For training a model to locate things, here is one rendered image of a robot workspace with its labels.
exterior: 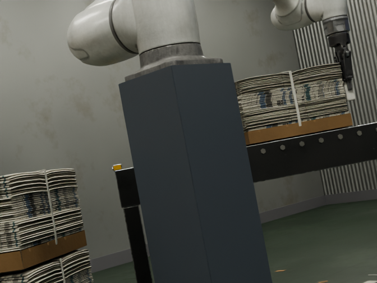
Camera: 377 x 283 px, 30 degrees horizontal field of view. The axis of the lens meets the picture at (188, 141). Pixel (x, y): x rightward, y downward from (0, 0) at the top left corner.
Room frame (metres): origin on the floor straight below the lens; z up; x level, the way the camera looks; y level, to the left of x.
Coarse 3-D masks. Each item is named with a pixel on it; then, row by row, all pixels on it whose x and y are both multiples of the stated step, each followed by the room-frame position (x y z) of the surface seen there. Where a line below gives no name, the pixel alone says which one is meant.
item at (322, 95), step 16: (336, 64) 2.46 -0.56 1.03; (304, 80) 2.44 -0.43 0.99; (320, 80) 2.45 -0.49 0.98; (336, 80) 2.45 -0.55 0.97; (304, 96) 2.43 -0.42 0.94; (320, 96) 2.44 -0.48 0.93; (336, 96) 2.45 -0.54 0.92; (320, 112) 2.44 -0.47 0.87; (336, 112) 2.45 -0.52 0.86; (336, 128) 2.45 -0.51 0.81
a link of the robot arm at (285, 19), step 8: (280, 0) 2.48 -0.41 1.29; (288, 0) 2.49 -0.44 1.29; (296, 0) 2.50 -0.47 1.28; (304, 0) 2.51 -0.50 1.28; (280, 8) 2.52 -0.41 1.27; (288, 8) 2.50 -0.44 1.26; (296, 8) 2.50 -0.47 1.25; (304, 8) 2.50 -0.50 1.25; (272, 16) 2.59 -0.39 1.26; (280, 16) 2.54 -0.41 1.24; (288, 16) 2.52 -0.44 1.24; (296, 16) 2.52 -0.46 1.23; (304, 16) 2.52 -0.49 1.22; (280, 24) 2.58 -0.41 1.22; (288, 24) 2.56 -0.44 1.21; (296, 24) 2.55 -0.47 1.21; (304, 24) 2.55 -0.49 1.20
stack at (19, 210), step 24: (72, 168) 1.98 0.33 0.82; (0, 192) 1.64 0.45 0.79; (24, 192) 1.69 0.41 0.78; (48, 192) 1.80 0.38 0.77; (0, 216) 1.64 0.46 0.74; (24, 216) 1.67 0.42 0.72; (48, 216) 1.78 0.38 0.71; (72, 216) 1.92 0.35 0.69; (0, 240) 1.64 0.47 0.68; (24, 240) 1.64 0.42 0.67; (48, 240) 1.77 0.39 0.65; (48, 264) 1.74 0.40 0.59; (72, 264) 1.88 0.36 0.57
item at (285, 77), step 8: (296, 72) 2.44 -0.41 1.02; (288, 80) 2.43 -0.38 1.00; (296, 80) 2.44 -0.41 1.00; (288, 88) 2.43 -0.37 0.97; (296, 88) 2.43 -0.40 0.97; (288, 96) 2.43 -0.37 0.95; (296, 96) 2.44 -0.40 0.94; (288, 104) 2.42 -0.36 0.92; (304, 104) 2.43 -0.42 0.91; (296, 112) 2.43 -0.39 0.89; (304, 112) 2.43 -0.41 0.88; (296, 120) 2.43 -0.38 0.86; (304, 120) 2.43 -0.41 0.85; (296, 136) 2.44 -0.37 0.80
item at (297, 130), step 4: (292, 124) 2.42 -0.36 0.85; (296, 124) 2.42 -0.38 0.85; (304, 124) 2.43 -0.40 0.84; (308, 124) 2.43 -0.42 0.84; (292, 128) 2.42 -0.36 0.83; (296, 128) 2.42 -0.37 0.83; (300, 128) 2.43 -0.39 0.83; (304, 128) 2.43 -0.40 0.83; (308, 128) 2.43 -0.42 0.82; (296, 132) 2.42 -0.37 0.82; (300, 132) 2.43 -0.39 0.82; (304, 132) 2.43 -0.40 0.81; (308, 132) 2.43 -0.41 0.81
